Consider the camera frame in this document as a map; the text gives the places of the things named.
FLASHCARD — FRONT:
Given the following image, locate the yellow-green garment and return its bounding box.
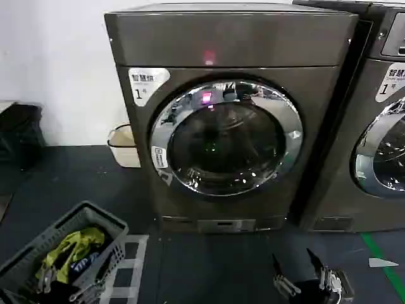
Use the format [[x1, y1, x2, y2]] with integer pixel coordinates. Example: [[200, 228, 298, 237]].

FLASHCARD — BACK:
[[35, 229, 106, 285]]

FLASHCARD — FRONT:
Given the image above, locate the grey front-loading dryer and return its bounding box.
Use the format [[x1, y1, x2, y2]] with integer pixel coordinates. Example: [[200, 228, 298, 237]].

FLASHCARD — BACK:
[[103, 2, 360, 235]]

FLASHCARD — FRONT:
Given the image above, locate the white paper scrap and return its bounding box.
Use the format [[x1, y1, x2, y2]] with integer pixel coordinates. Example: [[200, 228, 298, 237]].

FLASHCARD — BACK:
[[367, 256, 400, 269]]

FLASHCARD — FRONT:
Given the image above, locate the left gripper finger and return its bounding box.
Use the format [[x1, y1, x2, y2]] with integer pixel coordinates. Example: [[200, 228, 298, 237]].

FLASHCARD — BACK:
[[35, 264, 58, 294], [68, 264, 111, 302]]

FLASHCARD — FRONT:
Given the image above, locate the round glass dryer door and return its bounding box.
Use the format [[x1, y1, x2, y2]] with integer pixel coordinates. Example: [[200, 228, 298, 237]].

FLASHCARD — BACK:
[[150, 79, 303, 197]]

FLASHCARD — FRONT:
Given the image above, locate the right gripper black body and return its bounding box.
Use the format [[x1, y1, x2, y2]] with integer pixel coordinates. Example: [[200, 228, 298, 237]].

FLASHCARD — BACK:
[[293, 278, 337, 304]]

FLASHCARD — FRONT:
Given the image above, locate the round chrome-rimmed dryer door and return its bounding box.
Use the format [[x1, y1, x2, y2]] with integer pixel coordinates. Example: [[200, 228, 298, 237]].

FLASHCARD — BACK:
[[353, 97, 405, 200]]

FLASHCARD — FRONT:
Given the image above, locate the white tape grid marking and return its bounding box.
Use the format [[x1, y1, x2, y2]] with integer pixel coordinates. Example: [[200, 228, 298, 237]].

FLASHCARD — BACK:
[[100, 234, 148, 304]]

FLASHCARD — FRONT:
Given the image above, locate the blue printed garment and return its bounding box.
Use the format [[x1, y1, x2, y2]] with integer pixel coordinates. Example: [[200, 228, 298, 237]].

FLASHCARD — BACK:
[[70, 252, 99, 275]]

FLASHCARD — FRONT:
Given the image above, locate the grey dryer with control panel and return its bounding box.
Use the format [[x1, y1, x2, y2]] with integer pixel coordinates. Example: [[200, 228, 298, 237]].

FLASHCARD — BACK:
[[297, 0, 405, 234]]

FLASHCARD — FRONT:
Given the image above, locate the green floor tape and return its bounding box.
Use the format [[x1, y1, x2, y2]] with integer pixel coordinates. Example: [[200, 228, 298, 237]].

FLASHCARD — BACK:
[[359, 232, 405, 300]]

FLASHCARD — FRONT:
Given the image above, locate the white label sticker on dryer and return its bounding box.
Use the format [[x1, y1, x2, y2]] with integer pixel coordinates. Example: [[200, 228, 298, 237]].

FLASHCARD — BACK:
[[375, 60, 405, 103], [127, 67, 172, 107]]

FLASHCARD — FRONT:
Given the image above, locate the beige plastic bin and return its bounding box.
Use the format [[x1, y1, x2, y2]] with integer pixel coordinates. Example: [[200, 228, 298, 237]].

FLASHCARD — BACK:
[[107, 123, 142, 168]]

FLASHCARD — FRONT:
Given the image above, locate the black bag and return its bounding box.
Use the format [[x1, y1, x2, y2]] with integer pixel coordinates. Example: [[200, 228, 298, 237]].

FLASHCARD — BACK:
[[0, 100, 47, 172]]

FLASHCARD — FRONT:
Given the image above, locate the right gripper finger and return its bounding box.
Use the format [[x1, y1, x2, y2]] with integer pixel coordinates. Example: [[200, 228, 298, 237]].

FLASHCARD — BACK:
[[271, 252, 301, 295], [306, 248, 333, 291]]

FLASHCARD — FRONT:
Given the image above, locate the grey plastic laundry basket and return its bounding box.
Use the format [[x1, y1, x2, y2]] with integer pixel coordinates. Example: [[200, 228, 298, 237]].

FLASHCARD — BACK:
[[0, 200, 129, 304]]

